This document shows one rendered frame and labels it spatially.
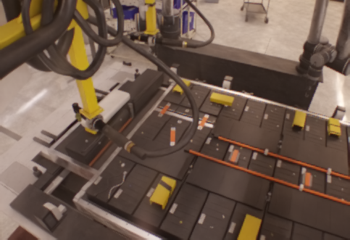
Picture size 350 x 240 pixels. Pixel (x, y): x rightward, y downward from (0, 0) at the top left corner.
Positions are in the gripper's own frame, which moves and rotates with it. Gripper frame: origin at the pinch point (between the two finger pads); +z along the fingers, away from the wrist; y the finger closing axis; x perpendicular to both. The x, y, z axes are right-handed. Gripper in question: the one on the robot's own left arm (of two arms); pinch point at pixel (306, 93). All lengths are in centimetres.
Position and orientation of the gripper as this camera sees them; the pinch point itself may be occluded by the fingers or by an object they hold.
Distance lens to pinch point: 240.4
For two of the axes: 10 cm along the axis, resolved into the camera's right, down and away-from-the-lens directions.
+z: 0.0, 7.7, 6.4
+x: -9.1, -2.6, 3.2
